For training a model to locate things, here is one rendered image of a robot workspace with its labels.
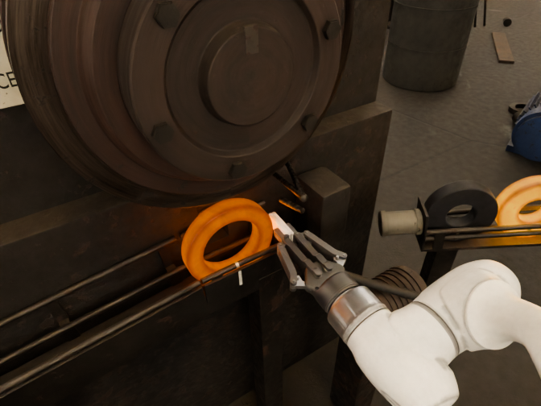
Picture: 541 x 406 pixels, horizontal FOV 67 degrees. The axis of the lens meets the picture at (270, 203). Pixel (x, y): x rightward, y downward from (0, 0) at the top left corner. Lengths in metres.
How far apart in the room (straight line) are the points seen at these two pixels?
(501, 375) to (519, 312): 1.02
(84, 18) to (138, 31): 0.07
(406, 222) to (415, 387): 0.43
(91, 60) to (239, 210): 0.37
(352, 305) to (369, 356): 0.08
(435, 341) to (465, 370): 0.95
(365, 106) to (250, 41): 0.57
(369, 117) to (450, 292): 0.45
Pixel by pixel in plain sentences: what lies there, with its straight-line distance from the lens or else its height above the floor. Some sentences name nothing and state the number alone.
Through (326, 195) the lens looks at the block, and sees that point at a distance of 0.83.
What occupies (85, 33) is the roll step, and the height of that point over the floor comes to 1.18.
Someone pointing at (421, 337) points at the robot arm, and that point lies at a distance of 0.66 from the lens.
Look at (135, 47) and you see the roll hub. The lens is 0.44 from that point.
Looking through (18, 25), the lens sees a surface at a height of 1.19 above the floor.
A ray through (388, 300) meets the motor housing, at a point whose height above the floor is 0.53.
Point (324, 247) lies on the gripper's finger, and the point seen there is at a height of 0.75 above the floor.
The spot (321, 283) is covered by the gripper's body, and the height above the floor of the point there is 0.74.
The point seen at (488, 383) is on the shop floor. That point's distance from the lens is 1.61.
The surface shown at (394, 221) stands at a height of 0.69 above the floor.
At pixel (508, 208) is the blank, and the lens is 1.02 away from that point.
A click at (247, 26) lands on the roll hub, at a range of 0.48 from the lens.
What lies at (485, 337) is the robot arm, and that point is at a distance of 0.69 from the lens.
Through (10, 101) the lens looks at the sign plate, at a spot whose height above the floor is 1.07.
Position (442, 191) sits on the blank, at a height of 0.76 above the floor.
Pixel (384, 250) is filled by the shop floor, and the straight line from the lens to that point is 1.89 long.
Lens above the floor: 1.30
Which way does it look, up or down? 39 degrees down
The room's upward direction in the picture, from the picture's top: 1 degrees counter-clockwise
